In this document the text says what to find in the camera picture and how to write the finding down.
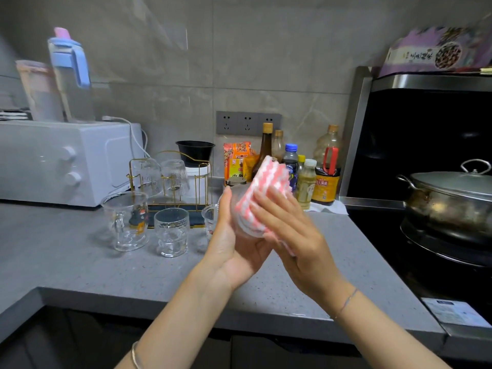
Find person's left hand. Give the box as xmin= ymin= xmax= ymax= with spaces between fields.
xmin=199 ymin=186 xmax=274 ymax=293

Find person's right hand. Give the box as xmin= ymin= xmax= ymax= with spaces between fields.
xmin=250 ymin=187 xmax=359 ymax=318

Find cartoon cat print glass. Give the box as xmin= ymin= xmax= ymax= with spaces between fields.
xmin=201 ymin=204 xmax=220 ymax=242

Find gold wire cup rack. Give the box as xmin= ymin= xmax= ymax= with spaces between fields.
xmin=127 ymin=150 xmax=213 ymax=229

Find small ribbed clear glass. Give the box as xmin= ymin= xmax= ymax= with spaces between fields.
xmin=229 ymin=183 xmax=270 ymax=239

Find short textured glass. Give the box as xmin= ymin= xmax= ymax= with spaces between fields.
xmin=154 ymin=208 xmax=190 ymax=258

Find pink striped cloth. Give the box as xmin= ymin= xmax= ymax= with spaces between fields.
xmin=234 ymin=155 xmax=295 ymax=258

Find embossed ribbed clear glass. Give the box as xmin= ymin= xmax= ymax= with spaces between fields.
xmin=160 ymin=160 xmax=191 ymax=198

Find penguin print glass mug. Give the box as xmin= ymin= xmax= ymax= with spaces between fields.
xmin=101 ymin=192 xmax=150 ymax=252

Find tall ribbed clear glass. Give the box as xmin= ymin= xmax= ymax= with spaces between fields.
xmin=130 ymin=158 xmax=164 ymax=198

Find person's left forearm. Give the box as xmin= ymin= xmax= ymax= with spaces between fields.
xmin=115 ymin=263 xmax=235 ymax=369

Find white paper towel sheet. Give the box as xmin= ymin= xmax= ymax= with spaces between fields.
xmin=307 ymin=199 xmax=349 ymax=216

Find yellow liquid bottle white cap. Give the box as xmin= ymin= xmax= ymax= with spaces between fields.
xmin=296 ymin=158 xmax=318 ymax=211

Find yellow seasoning pouch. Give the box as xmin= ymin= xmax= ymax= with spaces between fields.
xmin=242 ymin=154 xmax=260 ymax=182

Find dark bottle blue cap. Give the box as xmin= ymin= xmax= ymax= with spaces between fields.
xmin=281 ymin=143 xmax=299 ymax=193

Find orange seasoning packet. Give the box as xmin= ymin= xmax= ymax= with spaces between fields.
xmin=224 ymin=141 xmax=254 ymax=181

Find black plastic bowl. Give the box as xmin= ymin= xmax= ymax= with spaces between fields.
xmin=176 ymin=140 xmax=216 ymax=168

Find dark brown glass bottle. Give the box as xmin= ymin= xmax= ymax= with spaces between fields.
xmin=252 ymin=122 xmax=274 ymax=177

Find clear bottle brown cap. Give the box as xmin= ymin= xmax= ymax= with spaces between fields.
xmin=272 ymin=129 xmax=286 ymax=162

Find stainless steel pot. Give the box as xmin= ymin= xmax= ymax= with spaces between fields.
xmin=397 ymin=174 xmax=492 ymax=247

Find white label sticker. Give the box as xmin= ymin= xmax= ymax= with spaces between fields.
xmin=421 ymin=297 xmax=492 ymax=329

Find steel pot lid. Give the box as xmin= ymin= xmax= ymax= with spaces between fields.
xmin=410 ymin=159 xmax=492 ymax=202

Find white microwave oven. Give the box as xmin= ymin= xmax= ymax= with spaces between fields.
xmin=0 ymin=120 xmax=145 ymax=208

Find clear jug blue lid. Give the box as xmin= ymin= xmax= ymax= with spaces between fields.
xmin=48 ymin=27 xmax=96 ymax=122

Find purple food packet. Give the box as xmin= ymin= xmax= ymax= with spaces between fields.
xmin=378 ymin=18 xmax=492 ymax=77

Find clear container pink lid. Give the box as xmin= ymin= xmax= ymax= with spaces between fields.
xmin=15 ymin=60 xmax=64 ymax=122

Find thin string bracelet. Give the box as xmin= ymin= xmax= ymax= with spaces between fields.
xmin=334 ymin=288 xmax=360 ymax=319

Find large bottle red handle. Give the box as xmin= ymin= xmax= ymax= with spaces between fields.
xmin=311 ymin=125 xmax=343 ymax=206

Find silver bracelet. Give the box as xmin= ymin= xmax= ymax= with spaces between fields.
xmin=130 ymin=341 xmax=144 ymax=369

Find grey wall socket panel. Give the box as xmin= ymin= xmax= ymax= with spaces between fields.
xmin=216 ymin=111 xmax=282 ymax=136

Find white power cable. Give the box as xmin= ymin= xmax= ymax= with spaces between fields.
xmin=101 ymin=115 xmax=151 ymax=158

